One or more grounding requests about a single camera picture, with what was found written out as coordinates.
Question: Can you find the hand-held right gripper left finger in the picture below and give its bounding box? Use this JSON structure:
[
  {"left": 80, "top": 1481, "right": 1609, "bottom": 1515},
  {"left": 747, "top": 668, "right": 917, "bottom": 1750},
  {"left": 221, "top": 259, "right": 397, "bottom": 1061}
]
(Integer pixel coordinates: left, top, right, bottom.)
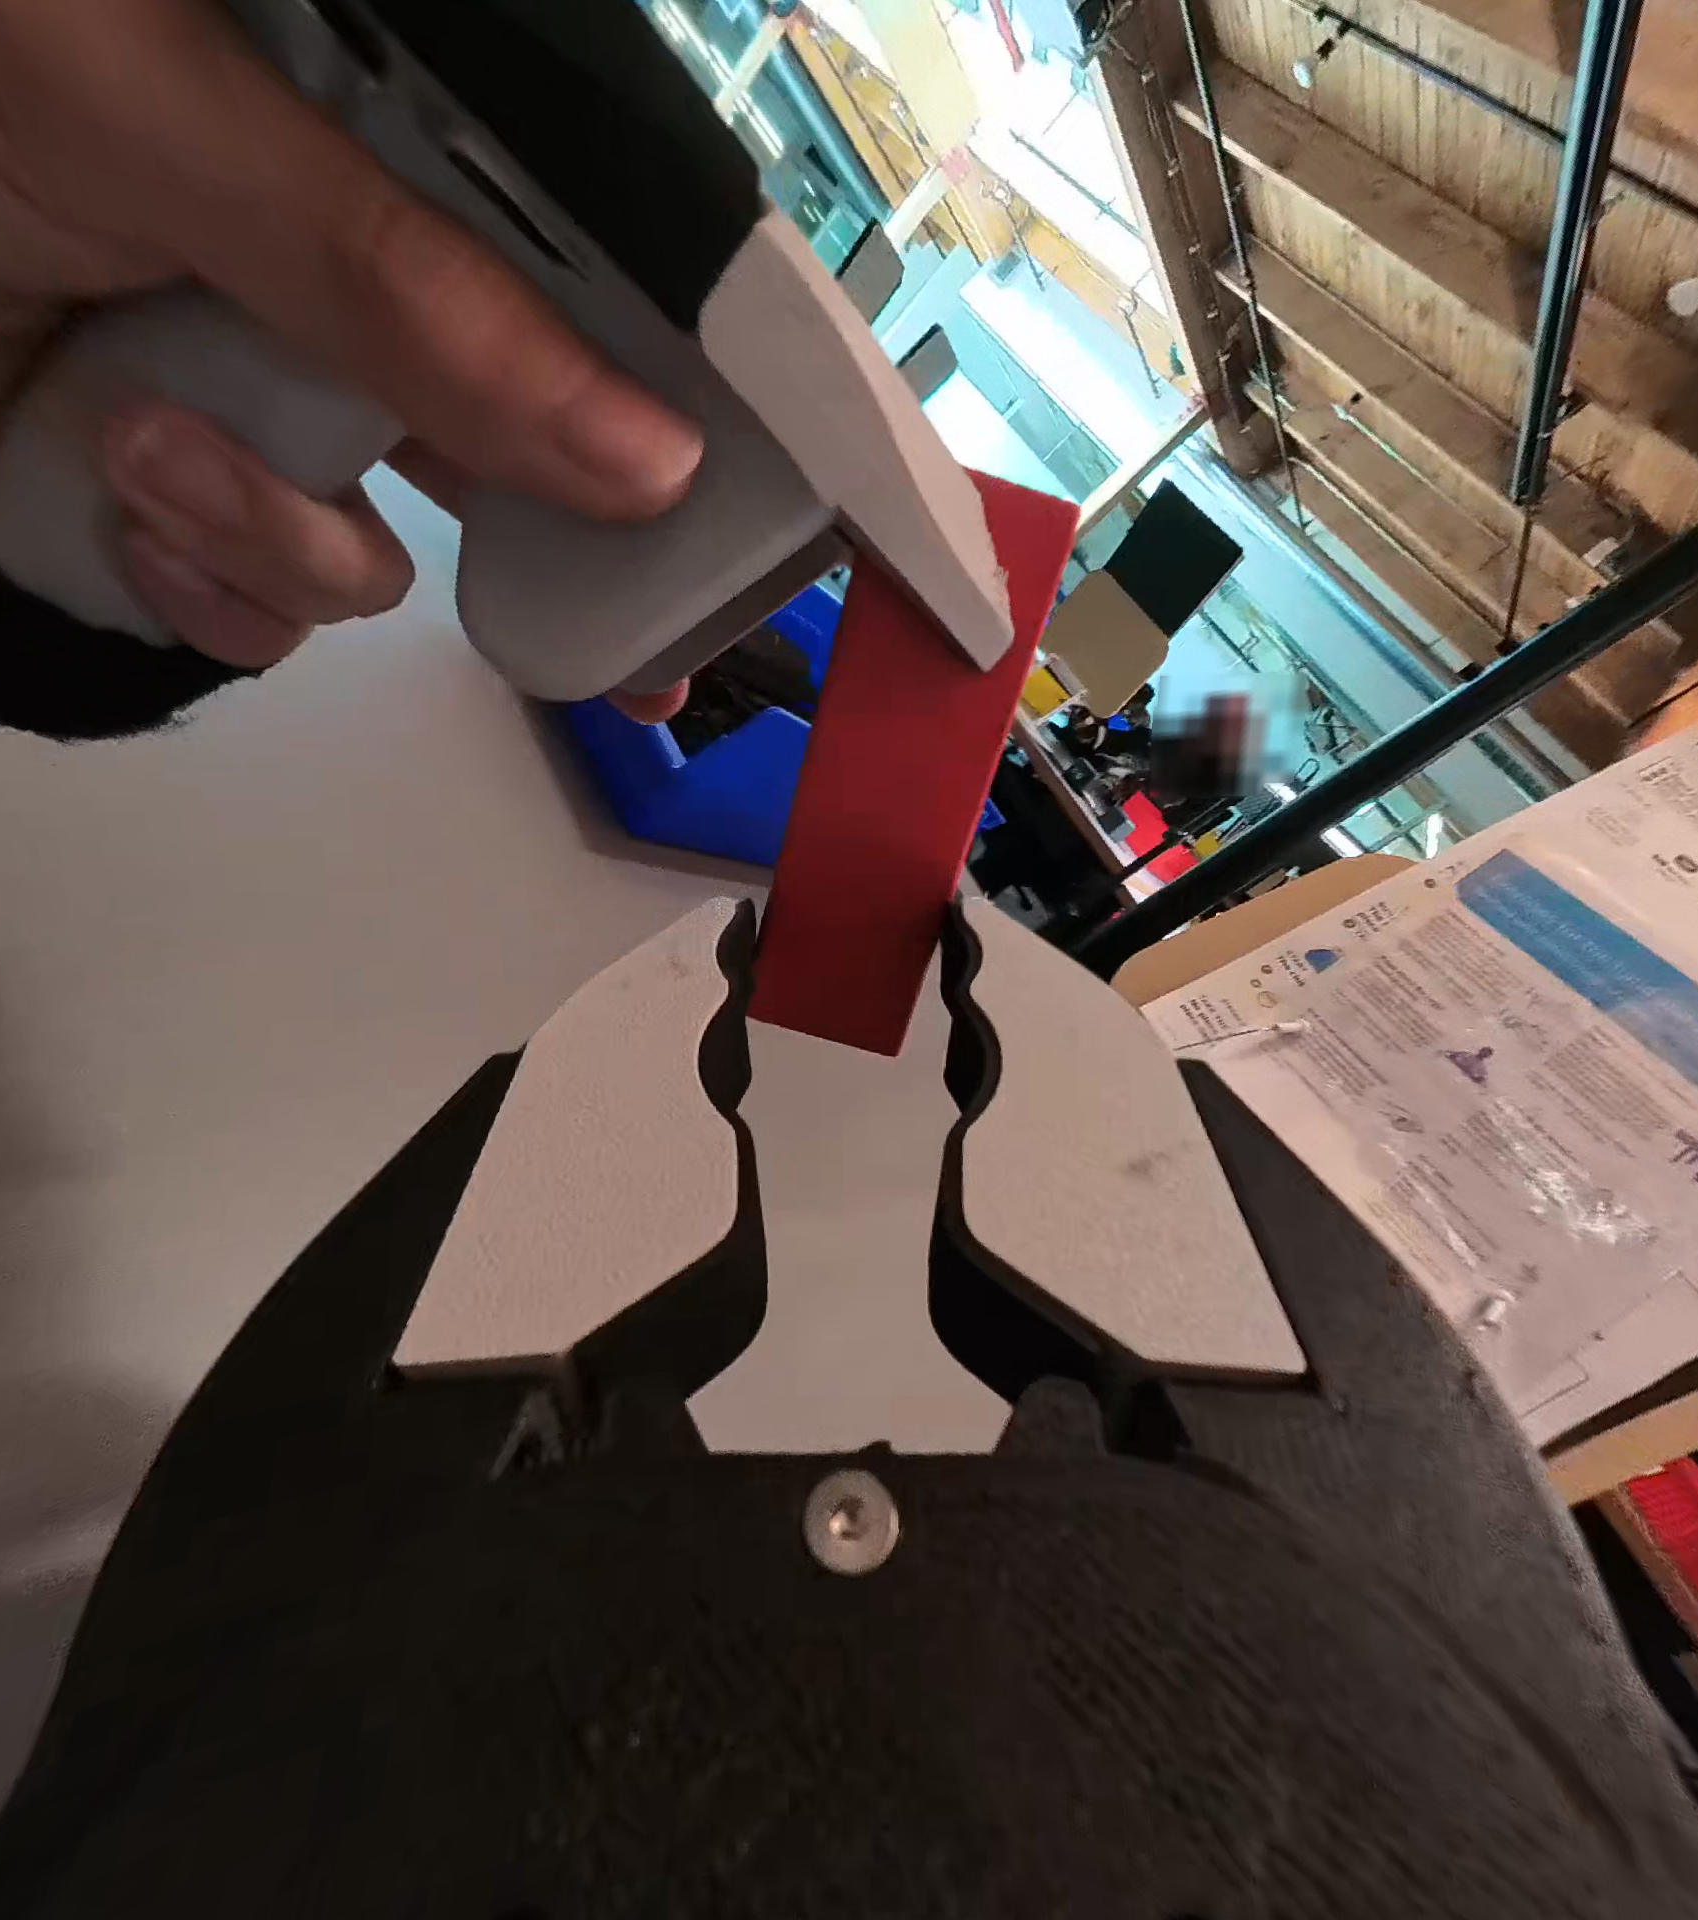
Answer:
[{"left": 391, "top": 896, "right": 772, "bottom": 1392}]

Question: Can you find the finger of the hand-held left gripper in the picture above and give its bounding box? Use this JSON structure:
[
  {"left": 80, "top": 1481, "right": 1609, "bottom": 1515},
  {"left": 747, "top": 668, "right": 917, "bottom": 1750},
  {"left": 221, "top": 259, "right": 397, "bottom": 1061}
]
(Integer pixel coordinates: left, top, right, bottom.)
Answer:
[{"left": 697, "top": 207, "right": 1020, "bottom": 675}]

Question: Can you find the grey desk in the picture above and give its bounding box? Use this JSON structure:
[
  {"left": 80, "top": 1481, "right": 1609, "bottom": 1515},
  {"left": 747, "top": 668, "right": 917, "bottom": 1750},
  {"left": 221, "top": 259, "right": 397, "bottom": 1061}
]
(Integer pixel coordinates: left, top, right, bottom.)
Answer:
[{"left": 0, "top": 462, "right": 1016, "bottom": 1920}]

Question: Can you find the blue plastic bin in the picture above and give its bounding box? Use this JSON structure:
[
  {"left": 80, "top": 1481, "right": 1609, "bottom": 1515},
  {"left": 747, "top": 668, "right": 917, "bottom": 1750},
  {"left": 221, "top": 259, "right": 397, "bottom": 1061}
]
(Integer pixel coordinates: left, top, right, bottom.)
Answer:
[{"left": 565, "top": 582, "right": 852, "bottom": 873}]

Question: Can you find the red wooden block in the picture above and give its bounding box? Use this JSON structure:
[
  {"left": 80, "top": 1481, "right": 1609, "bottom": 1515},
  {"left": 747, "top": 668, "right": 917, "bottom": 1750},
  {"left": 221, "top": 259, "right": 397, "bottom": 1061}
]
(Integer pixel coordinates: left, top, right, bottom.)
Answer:
[{"left": 748, "top": 469, "right": 1085, "bottom": 1061}]

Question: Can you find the black and tan panel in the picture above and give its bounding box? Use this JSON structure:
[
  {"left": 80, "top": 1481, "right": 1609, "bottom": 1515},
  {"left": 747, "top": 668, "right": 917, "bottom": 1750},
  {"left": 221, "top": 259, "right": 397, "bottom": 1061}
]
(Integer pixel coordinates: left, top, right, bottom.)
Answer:
[{"left": 1050, "top": 480, "right": 1245, "bottom": 710}]

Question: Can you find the teal ceiling pipe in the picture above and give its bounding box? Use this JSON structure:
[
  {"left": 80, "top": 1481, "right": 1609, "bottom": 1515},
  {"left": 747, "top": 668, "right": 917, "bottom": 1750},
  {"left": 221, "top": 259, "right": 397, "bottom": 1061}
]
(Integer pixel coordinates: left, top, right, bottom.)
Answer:
[{"left": 1509, "top": 0, "right": 1647, "bottom": 504}]

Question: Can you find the person's left hand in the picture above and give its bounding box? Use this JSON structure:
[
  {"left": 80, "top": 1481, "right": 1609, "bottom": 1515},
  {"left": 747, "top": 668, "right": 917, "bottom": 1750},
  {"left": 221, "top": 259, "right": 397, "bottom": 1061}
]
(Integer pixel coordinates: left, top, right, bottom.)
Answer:
[{"left": 0, "top": 0, "right": 713, "bottom": 726}]

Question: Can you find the black pole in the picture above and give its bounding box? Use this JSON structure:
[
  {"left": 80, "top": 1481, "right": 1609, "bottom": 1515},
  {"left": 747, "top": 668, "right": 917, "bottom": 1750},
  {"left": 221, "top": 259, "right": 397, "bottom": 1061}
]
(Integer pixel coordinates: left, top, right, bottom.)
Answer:
[{"left": 1075, "top": 451, "right": 1698, "bottom": 979}]

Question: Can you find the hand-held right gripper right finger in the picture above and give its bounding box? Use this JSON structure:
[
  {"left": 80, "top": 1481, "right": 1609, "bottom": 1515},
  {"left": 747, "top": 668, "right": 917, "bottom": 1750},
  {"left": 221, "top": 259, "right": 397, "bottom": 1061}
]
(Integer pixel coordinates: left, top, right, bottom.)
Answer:
[{"left": 929, "top": 896, "right": 1312, "bottom": 1392}]

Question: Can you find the printed instruction sheet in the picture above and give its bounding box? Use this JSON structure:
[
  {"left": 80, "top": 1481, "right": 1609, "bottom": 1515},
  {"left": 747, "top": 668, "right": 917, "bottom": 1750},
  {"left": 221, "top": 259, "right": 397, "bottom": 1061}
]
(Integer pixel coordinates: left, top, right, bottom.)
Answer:
[{"left": 1141, "top": 726, "right": 1698, "bottom": 1450}]

